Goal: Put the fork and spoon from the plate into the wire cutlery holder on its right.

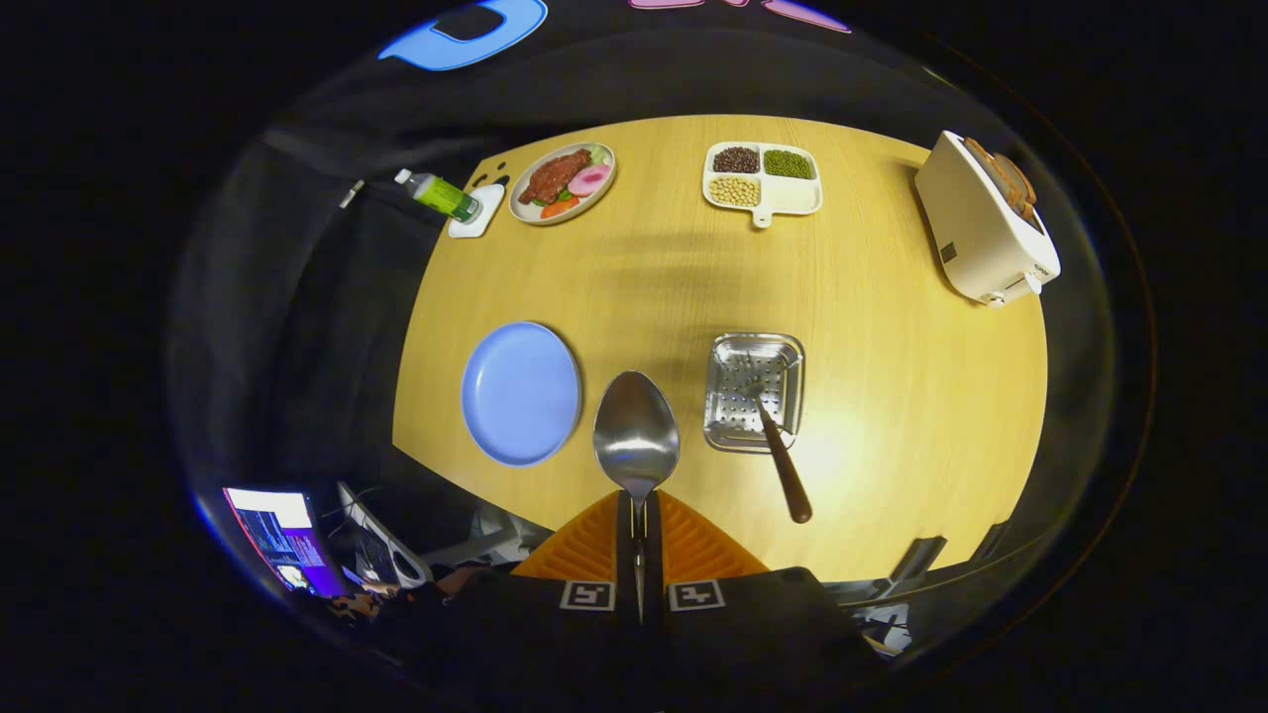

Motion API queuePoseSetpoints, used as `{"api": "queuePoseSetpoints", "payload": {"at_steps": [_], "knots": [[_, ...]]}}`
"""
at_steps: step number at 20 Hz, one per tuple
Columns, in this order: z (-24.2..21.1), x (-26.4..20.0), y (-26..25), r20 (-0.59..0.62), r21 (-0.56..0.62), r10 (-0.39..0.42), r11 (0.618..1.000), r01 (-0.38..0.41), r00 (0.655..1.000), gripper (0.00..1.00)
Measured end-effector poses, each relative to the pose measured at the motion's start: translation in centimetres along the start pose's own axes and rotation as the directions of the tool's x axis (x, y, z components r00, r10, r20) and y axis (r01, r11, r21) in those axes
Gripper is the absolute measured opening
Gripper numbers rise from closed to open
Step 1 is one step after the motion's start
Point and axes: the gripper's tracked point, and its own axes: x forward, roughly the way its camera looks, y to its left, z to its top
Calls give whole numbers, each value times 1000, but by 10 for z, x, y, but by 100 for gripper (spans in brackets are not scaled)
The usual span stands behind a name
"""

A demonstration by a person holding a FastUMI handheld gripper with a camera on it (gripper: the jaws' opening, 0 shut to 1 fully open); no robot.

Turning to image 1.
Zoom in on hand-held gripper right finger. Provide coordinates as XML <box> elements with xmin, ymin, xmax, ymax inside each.
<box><xmin>642</xmin><ymin>489</ymin><xmax>888</xmax><ymax>699</ymax></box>

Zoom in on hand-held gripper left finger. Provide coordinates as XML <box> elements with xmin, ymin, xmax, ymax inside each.
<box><xmin>381</xmin><ymin>489</ymin><xmax>641</xmax><ymax>699</ymax></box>

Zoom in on metal spoon brown handle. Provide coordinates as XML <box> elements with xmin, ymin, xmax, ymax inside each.
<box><xmin>592</xmin><ymin>370</ymin><xmax>682</xmax><ymax>627</ymax></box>

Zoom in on metal fork brown handle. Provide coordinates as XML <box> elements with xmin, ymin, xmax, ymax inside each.
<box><xmin>745</xmin><ymin>376</ymin><xmax>814</xmax><ymax>525</ymax></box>

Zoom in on perforated metal tray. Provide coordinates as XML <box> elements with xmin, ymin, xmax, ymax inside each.
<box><xmin>703</xmin><ymin>332</ymin><xmax>806</xmax><ymax>455</ymax></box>

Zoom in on blue round plate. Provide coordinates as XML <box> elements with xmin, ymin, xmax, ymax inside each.
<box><xmin>462</xmin><ymin>320</ymin><xmax>582</xmax><ymax>467</ymax></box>

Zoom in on white laptop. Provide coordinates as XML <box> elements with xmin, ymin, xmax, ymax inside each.
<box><xmin>337</xmin><ymin>482</ymin><xmax>434</xmax><ymax>590</ymax></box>

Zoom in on white round food plate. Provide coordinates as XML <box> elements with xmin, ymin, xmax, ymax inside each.
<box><xmin>508</xmin><ymin>142</ymin><xmax>617</xmax><ymax>227</ymax></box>

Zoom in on lit computer monitor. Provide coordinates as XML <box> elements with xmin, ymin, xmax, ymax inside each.
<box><xmin>222</xmin><ymin>486</ymin><xmax>343</xmax><ymax>598</ymax></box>

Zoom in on white square coaster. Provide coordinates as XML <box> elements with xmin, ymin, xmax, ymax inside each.
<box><xmin>448</xmin><ymin>184</ymin><xmax>506</xmax><ymax>240</ymax></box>

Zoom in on white divided dish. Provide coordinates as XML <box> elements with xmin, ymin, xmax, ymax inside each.
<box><xmin>702</xmin><ymin>142</ymin><xmax>823</xmax><ymax>230</ymax></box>

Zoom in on brown meat piece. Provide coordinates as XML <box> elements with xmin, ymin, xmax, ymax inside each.
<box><xmin>518</xmin><ymin>149</ymin><xmax>592</xmax><ymax>206</ymax></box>

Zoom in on green drink bottle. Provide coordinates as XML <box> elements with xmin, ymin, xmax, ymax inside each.
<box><xmin>394</xmin><ymin>168</ymin><xmax>483</xmax><ymax>224</ymax></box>

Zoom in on white toaster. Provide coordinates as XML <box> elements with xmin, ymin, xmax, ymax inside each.
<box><xmin>914</xmin><ymin>130</ymin><xmax>1062</xmax><ymax>308</ymax></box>

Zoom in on toasted bread slices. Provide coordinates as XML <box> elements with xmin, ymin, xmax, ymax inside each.
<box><xmin>963</xmin><ymin>137</ymin><xmax>1038</xmax><ymax>224</ymax></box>

